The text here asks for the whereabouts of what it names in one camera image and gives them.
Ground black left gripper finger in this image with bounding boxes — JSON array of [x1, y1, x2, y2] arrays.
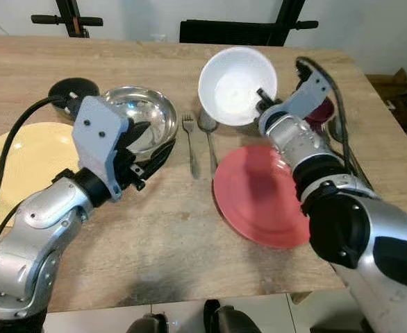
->
[[126, 121, 152, 148], [142, 139, 178, 180]]

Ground white round bowl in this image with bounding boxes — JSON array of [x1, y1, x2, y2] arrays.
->
[[198, 46, 279, 127]]

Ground shiny steel bowl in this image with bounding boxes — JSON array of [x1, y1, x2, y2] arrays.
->
[[99, 86, 178, 155]]

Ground silver metal fork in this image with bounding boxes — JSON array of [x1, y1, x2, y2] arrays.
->
[[182, 114, 201, 180]]

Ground purple cup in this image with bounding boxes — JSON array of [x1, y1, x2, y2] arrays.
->
[[303, 97, 335, 133]]

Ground silver metal spoon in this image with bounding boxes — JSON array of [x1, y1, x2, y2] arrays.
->
[[326, 117, 347, 146], [197, 111, 219, 178]]

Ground black padded exercise stand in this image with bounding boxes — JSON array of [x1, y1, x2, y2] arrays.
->
[[179, 0, 319, 46]]

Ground black bowl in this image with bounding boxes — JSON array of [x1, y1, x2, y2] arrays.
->
[[49, 78, 101, 124]]

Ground pink round plate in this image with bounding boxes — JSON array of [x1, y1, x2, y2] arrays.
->
[[213, 145, 312, 249]]

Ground yellow round plate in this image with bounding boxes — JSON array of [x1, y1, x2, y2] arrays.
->
[[0, 122, 84, 226]]

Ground wooden rack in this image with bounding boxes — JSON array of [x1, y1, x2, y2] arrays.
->
[[367, 68, 407, 150]]

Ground black left robot foot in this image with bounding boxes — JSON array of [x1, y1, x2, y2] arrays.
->
[[125, 314, 168, 333]]

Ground black robot foot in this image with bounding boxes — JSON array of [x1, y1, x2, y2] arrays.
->
[[203, 300, 263, 333], [125, 314, 168, 333]]

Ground black right robot foot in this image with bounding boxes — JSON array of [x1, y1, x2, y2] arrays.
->
[[203, 300, 263, 333]]

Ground wooden table leg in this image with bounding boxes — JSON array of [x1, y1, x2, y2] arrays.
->
[[289, 291, 314, 305]]

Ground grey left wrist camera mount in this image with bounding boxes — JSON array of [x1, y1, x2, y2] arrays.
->
[[72, 96, 132, 202]]

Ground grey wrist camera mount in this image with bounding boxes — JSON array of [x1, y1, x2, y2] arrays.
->
[[279, 69, 331, 120], [72, 96, 132, 202]]

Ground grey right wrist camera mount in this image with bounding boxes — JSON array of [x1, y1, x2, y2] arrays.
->
[[279, 69, 331, 120]]

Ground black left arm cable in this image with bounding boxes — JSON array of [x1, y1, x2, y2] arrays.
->
[[0, 96, 76, 264]]

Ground black stand with handles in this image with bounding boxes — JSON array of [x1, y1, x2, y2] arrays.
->
[[31, 0, 104, 39]]

